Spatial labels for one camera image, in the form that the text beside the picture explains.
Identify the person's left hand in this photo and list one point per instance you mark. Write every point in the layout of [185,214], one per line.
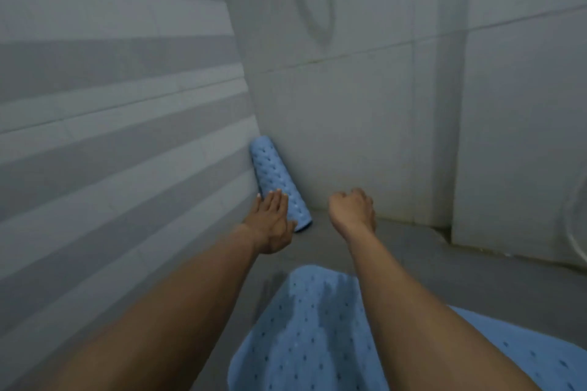
[270,225]

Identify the person's right hand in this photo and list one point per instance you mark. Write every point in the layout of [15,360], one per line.
[351,209]

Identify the blue bath mat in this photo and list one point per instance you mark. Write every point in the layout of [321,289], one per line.
[270,166]
[316,335]

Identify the person's left forearm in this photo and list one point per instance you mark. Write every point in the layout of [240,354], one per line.
[174,322]

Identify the person's right forearm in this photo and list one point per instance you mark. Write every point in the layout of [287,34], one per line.
[412,322]

